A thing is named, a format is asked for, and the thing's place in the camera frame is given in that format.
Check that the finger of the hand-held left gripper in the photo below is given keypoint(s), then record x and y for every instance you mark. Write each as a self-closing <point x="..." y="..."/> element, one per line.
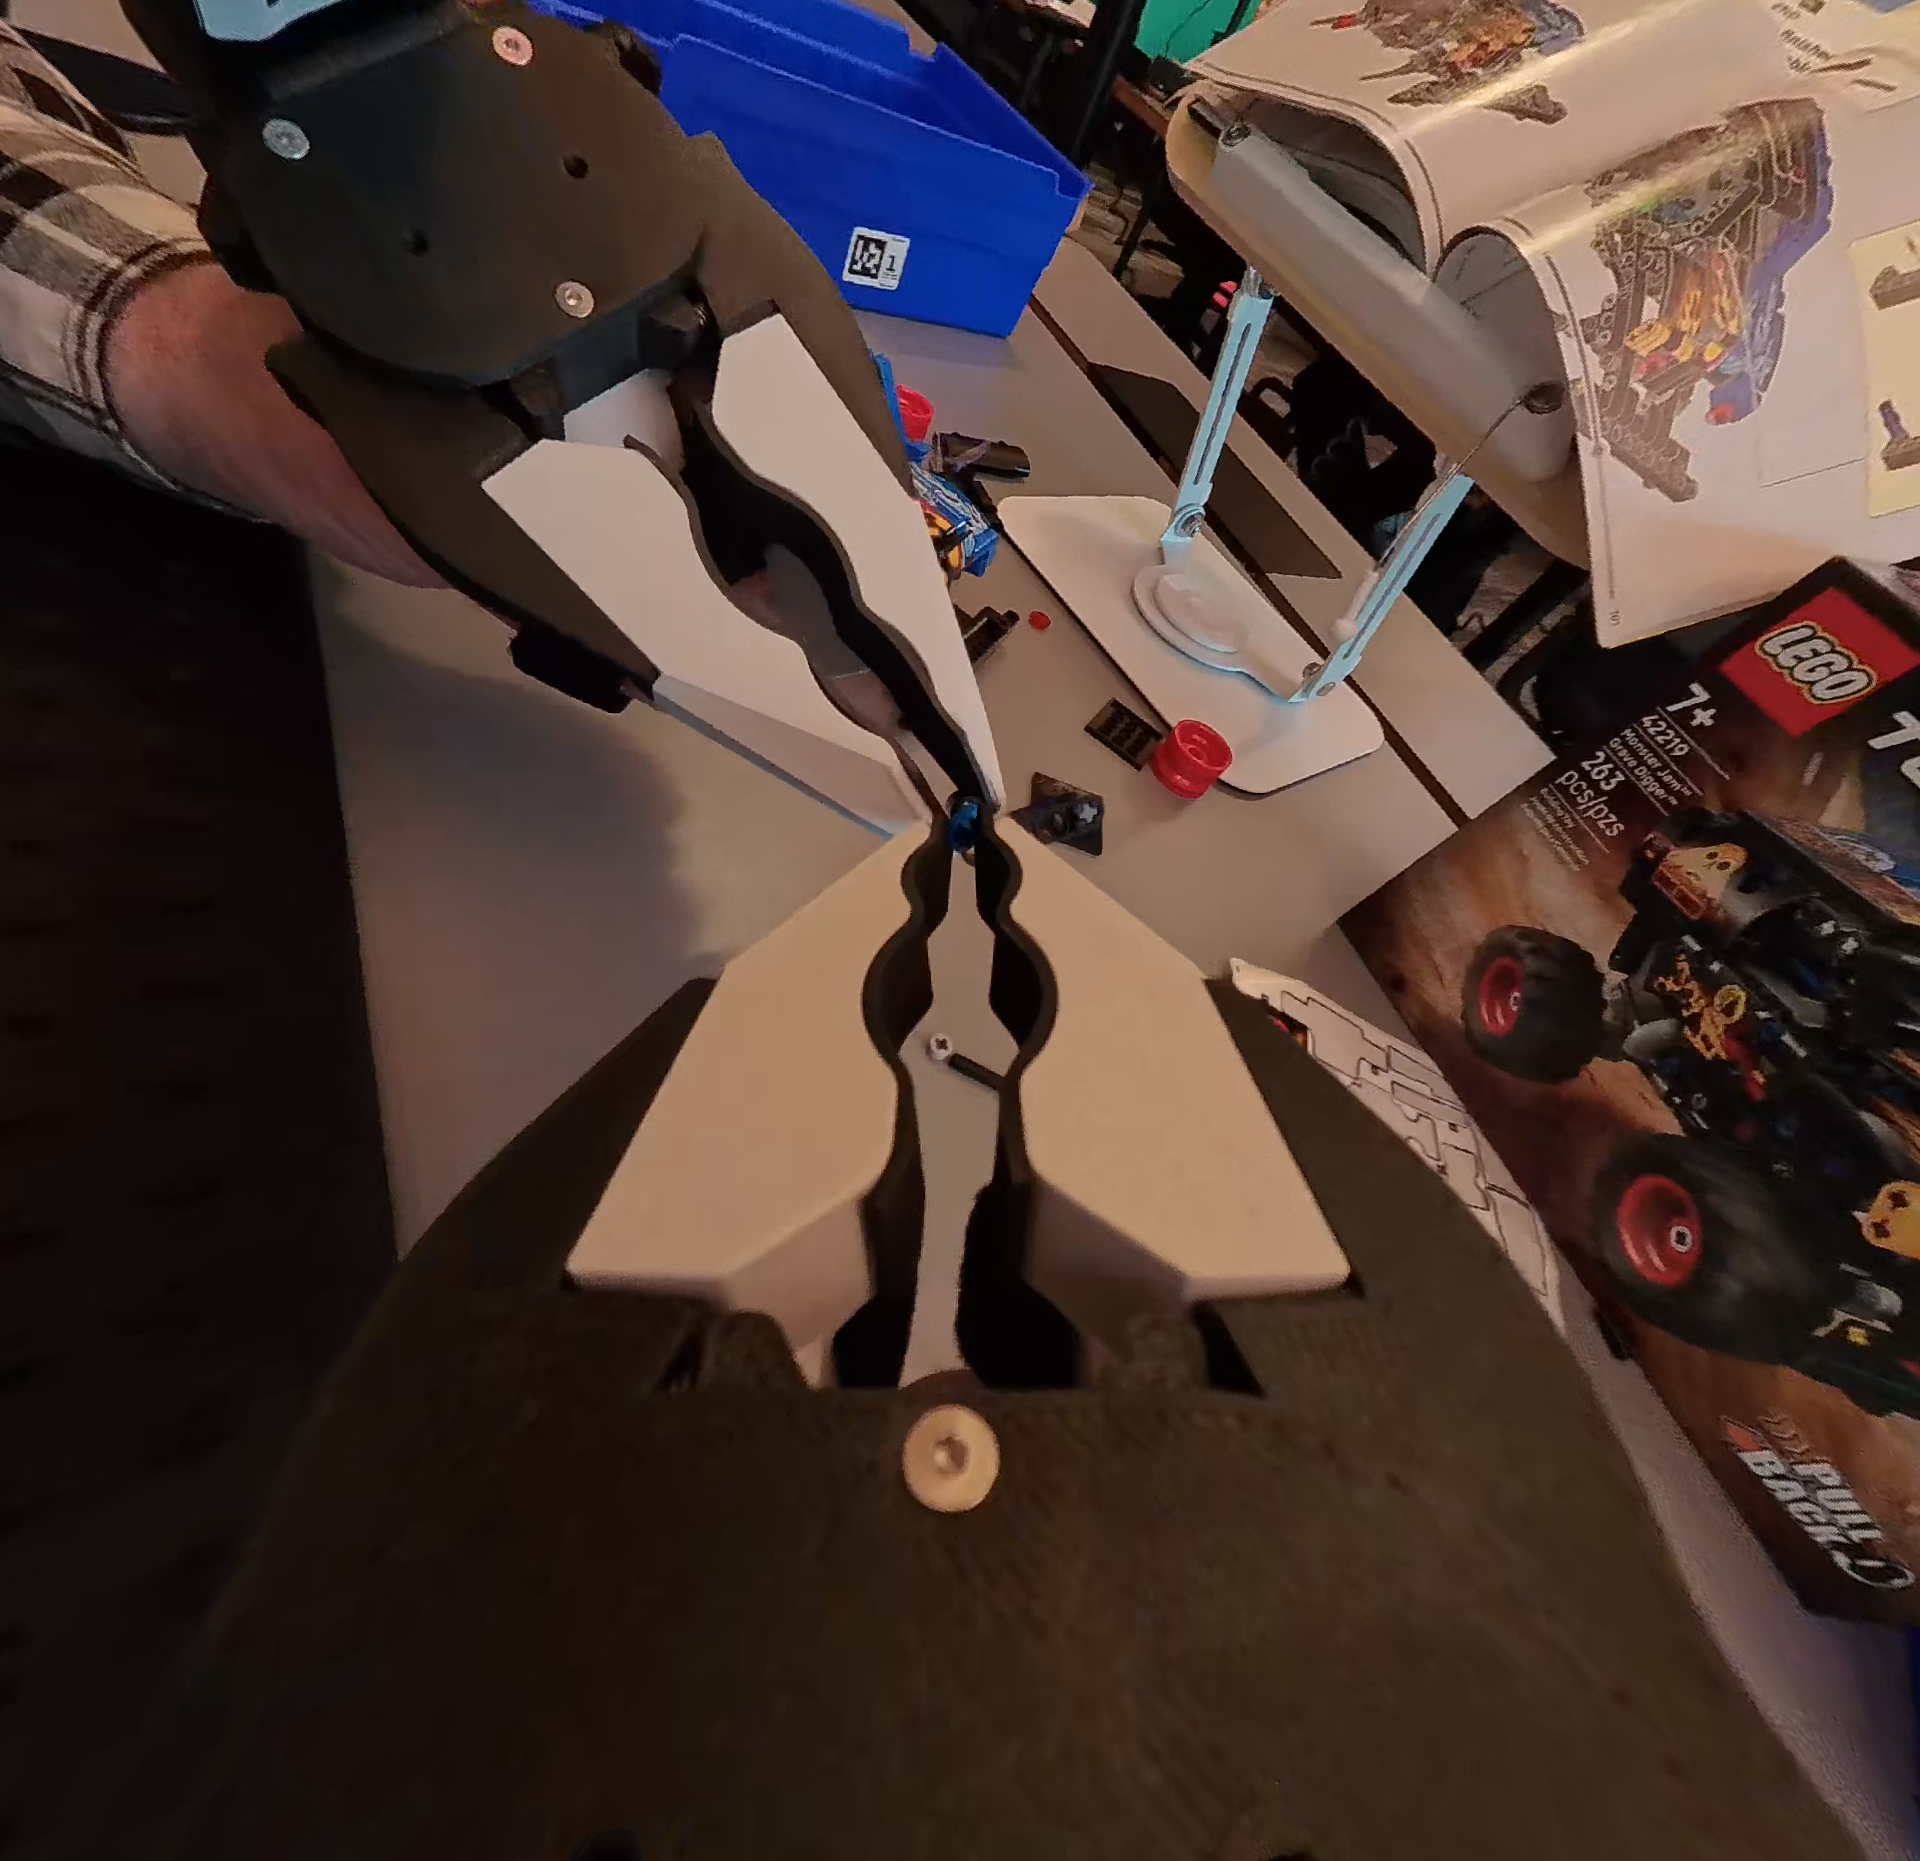
<point x="840" y="464"/>
<point x="632" y="557"/>

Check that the black pole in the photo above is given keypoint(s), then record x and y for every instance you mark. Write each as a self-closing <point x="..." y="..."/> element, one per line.
<point x="1116" y="31"/>

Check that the blue black brick toy truck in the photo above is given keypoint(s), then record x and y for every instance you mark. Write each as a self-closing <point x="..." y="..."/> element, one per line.
<point x="946" y="497"/>

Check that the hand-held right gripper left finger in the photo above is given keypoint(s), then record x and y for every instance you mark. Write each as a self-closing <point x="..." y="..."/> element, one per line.
<point x="736" y="1141"/>

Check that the black studded square plate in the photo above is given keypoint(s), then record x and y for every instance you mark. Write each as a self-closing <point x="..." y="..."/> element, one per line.
<point x="1124" y="723"/>

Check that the green crate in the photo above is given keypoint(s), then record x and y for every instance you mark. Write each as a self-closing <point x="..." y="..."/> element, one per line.
<point x="1203" y="0"/>

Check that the blue plastic bin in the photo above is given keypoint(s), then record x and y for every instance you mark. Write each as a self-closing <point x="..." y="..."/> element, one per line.
<point x="840" y="121"/>

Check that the small blue pin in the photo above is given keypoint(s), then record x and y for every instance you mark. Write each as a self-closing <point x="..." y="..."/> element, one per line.
<point x="967" y="813"/>

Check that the person's left forearm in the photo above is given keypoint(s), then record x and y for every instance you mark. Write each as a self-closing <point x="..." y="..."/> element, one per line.
<point x="77" y="211"/>

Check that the black pin connector piece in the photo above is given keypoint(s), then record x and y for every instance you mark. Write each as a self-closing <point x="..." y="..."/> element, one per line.
<point x="987" y="630"/>

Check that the black pin with white bushing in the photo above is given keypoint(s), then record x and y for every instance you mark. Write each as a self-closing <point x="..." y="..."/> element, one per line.
<point x="963" y="1057"/>

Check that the person's left hand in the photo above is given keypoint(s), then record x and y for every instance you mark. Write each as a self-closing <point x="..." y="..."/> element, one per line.
<point x="225" y="390"/>

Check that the instruction booklet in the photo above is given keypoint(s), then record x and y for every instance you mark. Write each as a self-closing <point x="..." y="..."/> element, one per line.
<point x="1650" y="166"/>

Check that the red wheel hub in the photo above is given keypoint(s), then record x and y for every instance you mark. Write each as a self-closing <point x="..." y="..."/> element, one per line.
<point x="1191" y="756"/>

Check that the clear acrylic stand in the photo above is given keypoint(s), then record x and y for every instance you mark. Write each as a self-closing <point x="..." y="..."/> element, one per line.
<point x="1216" y="603"/>

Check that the printed toy box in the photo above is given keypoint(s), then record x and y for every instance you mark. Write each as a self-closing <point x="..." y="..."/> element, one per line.
<point x="1650" y="1067"/>

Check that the sticker sheet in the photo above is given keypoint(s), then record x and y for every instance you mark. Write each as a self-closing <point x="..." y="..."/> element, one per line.
<point x="1426" y="1112"/>

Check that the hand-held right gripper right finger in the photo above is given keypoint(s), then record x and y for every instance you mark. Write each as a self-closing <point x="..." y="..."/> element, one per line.
<point x="1171" y="1141"/>

